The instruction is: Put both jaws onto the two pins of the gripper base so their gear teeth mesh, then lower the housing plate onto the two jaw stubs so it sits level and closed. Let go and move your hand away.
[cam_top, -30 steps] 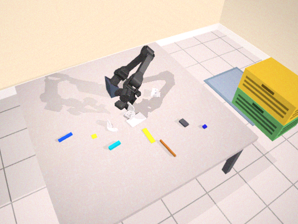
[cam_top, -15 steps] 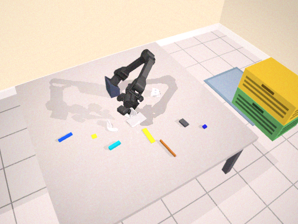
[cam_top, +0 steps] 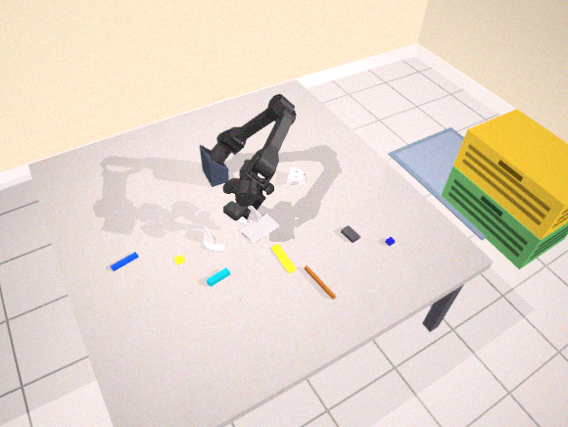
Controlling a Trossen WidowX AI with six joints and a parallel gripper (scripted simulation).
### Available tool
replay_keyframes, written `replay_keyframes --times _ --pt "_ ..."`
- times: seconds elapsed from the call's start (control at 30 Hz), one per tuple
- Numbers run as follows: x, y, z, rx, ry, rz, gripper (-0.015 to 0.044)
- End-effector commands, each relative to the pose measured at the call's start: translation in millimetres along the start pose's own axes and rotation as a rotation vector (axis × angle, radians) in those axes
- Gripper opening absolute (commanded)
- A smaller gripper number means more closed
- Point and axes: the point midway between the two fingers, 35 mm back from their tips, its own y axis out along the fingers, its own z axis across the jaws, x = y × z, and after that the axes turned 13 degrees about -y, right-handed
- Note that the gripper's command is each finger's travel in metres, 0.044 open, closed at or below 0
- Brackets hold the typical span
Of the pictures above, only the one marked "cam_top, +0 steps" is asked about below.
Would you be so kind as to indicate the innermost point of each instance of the cyan rounded bar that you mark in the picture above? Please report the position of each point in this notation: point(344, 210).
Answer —
point(218, 277)

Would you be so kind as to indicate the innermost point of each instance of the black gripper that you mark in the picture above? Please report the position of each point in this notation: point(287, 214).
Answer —
point(236, 211)

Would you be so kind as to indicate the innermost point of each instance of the orange thin bar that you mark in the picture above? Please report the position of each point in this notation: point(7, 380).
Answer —
point(320, 283)

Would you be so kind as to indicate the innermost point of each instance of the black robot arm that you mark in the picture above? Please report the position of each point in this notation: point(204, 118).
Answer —
point(265, 160)

